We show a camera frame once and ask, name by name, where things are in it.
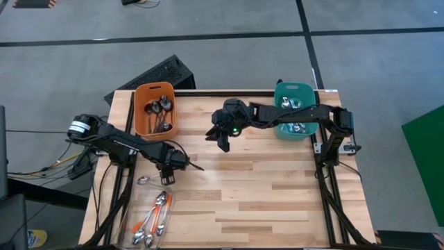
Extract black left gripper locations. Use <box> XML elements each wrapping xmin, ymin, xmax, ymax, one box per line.
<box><xmin>160</xmin><ymin>147</ymin><xmax>191</xmax><ymax>185</ymax></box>

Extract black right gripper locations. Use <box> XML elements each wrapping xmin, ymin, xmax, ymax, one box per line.
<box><xmin>205</xmin><ymin>98</ymin><xmax>253</xmax><ymax>154</ymax></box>

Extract clear plastic bin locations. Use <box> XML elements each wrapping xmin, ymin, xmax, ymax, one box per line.
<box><xmin>116</xmin><ymin>183</ymin><xmax>176</xmax><ymax>250</ymax></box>

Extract orange plastic bin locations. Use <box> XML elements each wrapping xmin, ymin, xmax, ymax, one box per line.
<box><xmin>133</xmin><ymin>81</ymin><xmax>178</xmax><ymax>142</ymax></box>

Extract black perforated metal case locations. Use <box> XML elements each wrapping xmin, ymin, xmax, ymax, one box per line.
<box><xmin>103</xmin><ymin>54</ymin><xmax>197</xmax><ymax>107</ymax></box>

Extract black power adapter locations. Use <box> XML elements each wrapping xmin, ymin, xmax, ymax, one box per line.
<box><xmin>67</xmin><ymin>152</ymin><xmax>94</xmax><ymax>181</ymax></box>

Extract teal plastic bin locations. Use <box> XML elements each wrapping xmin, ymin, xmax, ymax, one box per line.
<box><xmin>273</xmin><ymin>81</ymin><xmax>319</xmax><ymax>142</ymax></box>

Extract black floor beam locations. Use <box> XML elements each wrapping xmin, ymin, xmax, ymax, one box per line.
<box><xmin>6</xmin><ymin>177</ymin><xmax>89</xmax><ymax>210</ymax></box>

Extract yellow blue floor object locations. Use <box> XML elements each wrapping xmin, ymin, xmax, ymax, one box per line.
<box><xmin>26</xmin><ymin>228</ymin><xmax>48</xmax><ymax>249</ymax></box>

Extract dark panel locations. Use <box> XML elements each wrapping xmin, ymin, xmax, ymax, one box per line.
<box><xmin>0</xmin><ymin>105</ymin><xmax>9</xmax><ymax>201</ymax></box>

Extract green floor mat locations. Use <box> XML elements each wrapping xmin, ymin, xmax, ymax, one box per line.
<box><xmin>401</xmin><ymin>103</ymin><xmax>444</xmax><ymax>228</ymax></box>

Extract black yellow striped box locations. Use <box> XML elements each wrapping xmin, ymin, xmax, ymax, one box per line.
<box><xmin>373</xmin><ymin>228</ymin><xmax>444</xmax><ymax>250</ymax></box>

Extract black orange striped ramp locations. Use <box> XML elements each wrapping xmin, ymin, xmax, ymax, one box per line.
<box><xmin>12</xmin><ymin>0</ymin><xmax>57</xmax><ymax>10</ymax></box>

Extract black hanging cable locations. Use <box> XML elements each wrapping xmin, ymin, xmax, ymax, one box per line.
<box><xmin>89</xmin><ymin>161</ymin><xmax>116</xmax><ymax>232</ymax></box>

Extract yellow cable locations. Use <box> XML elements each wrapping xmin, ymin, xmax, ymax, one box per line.
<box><xmin>8</xmin><ymin>149</ymin><xmax>86</xmax><ymax>178</ymax></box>

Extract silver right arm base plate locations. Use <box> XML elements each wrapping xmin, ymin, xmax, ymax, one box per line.
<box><xmin>313</xmin><ymin>141</ymin><xmax>362</xmax><ymax>156</ymax></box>

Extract black curved cable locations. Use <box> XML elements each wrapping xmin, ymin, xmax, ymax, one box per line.
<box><xmin>338</xmin><ymin>160</ymin><xmax>364</xmax><ymax>184</ymax></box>

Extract thin black cable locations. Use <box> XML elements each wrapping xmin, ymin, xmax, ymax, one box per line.
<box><xmin>5</xmin><ymin>129</ymin><xmax>70</xmax><ymax>134</ymax></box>

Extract black device with cables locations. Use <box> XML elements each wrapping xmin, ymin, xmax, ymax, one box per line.
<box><xmin>120</xmin><ymin>0</ymin><xmax>162</xmax><ymax>8</ymax></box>

